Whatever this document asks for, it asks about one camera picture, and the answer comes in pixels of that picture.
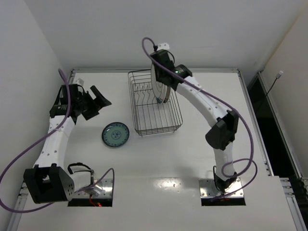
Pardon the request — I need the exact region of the white plate with teal rim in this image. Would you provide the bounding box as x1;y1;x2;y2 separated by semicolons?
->
151;64;167;103

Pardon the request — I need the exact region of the blue floral green plate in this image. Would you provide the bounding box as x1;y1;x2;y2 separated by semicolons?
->
101;122;130;148

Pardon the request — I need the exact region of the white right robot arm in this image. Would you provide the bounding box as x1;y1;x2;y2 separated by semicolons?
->
150;50;239;193

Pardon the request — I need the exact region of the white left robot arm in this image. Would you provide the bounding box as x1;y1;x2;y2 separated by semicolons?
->
24;84;111;204

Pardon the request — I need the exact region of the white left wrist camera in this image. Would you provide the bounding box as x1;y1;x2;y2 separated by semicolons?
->
76;78;84;86

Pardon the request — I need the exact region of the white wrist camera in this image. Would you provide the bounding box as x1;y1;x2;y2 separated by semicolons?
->
76;78;84;86
157;42;170;51

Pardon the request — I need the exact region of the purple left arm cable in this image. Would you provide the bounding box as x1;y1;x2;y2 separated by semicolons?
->
0;68;115;214

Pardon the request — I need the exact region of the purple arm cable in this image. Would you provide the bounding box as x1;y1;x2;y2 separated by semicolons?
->
0;68;115;214
141;37;257;202

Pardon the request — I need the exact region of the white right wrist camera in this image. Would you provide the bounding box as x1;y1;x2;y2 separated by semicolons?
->
157;42;170;51

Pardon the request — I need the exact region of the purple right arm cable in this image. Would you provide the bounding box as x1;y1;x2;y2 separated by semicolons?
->
141;37;257;202

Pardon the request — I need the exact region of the grey wire dish rack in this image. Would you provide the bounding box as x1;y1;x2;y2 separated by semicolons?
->
128;69;183;136

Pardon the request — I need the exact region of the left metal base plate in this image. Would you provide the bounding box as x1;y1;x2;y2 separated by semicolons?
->
73;179;114;199

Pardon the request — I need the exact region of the metal base plate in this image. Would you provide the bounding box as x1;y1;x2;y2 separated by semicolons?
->
199;178;244;199
73;179;114;199

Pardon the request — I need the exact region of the black cable with white plug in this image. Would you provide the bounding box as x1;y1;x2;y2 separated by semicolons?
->
266;70;284;97

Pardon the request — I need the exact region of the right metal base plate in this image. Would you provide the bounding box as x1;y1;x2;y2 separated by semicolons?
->
199;178;244;199

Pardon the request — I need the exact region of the aluminium frame rail right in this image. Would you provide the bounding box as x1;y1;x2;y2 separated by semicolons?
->
254;72;308;231

